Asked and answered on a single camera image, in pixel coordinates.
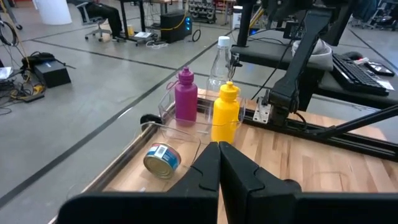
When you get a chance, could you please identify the yellow plastic squeeze bottle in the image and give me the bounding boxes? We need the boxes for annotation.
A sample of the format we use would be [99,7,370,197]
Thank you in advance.
[210,81,241,145]

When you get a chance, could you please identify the black computer tower blue lights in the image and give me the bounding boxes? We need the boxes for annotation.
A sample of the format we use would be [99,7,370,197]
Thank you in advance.
[159,10,193,44]

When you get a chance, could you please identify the black aluminium rig frame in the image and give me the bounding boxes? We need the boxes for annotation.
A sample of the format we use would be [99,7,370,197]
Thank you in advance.
[136,96,398,162]

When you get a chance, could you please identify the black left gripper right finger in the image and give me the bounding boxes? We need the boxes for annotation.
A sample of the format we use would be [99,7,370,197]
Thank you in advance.
[218,141,398,224]

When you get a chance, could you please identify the white round pillar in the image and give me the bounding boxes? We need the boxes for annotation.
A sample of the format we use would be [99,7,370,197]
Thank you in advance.
[32,0,73,26]

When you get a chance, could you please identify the black legged office desk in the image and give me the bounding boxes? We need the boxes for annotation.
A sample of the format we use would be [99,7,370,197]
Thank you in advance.
[118,0,149,45]

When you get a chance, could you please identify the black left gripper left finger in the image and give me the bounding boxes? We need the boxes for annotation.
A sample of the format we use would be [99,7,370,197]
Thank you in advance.
[57,141,221,224]

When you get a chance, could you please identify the black keyboard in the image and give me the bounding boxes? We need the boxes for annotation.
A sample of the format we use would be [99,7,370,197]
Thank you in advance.
[331,52,390,96]

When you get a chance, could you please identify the tangled floor cables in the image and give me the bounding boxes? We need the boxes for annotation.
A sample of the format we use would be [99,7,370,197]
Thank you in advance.
[0,71,47,108]

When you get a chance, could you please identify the black box on floor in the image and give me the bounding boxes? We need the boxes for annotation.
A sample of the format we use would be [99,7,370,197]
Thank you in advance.
[32,58,72,89]

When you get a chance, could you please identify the storage shelving with parts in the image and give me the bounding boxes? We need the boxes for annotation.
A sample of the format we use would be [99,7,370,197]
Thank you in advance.
[187,0,216,16]

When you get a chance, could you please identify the person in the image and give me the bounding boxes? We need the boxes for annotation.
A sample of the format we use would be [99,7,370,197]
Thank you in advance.
[83,0,126,42]

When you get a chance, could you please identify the purple plastic squeeze bottle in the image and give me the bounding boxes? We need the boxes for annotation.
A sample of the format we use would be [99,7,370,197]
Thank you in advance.
[165,66,199,126]

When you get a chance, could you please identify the metal mounting bracket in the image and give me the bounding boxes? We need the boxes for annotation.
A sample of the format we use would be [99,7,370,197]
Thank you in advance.
[252,98,272,124]

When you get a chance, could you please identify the small blue red label can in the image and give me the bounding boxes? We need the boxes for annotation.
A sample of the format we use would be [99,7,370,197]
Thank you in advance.
[142,142,182,180]

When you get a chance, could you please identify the clear bottle with white cap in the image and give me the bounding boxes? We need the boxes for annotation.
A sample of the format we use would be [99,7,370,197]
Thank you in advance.
[206,35,233,94]

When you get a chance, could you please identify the office chair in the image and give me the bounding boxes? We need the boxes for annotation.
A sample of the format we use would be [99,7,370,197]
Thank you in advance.
[75,1,113,43]

